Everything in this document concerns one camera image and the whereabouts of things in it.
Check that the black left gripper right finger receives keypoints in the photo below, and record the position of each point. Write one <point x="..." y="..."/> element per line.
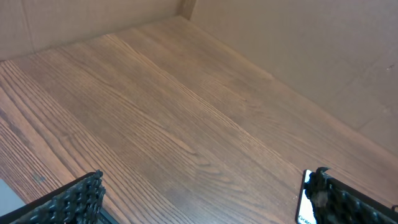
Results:
<point x="336" y="202"/>

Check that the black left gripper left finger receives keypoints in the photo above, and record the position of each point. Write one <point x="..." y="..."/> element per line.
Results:
<point x="79" y="201"/>

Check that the blue Samsung Galaxy smartphone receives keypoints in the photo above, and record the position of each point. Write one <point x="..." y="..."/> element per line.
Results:
<point x="304" y="214"/>

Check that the cardboard backdrop panel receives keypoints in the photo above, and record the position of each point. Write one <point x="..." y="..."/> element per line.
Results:
<point x="341" y="54"/>

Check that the cardboard side panel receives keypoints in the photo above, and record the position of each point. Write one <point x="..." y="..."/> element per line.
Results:
<point x="28" y="26"/>

